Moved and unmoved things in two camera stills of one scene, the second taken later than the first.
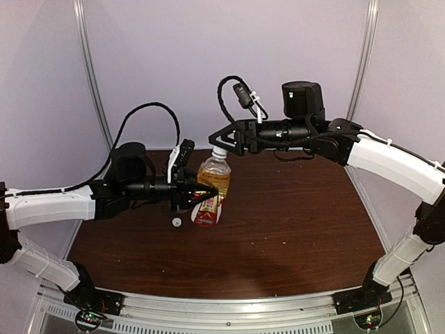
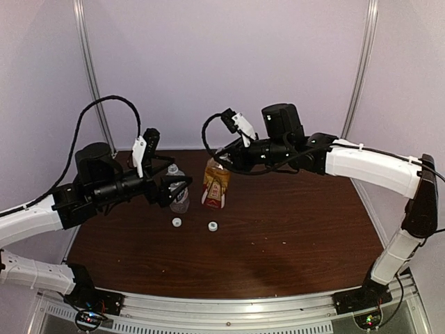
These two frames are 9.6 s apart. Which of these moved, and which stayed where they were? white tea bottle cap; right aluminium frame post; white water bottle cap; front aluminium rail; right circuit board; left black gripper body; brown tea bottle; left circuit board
Moved: left black gripper body; brown tea bottle; white tea bottle cap
Stayed: right circuit board; white water bottle cap; front aluminium rail; right aluminium frame post; left circuit board
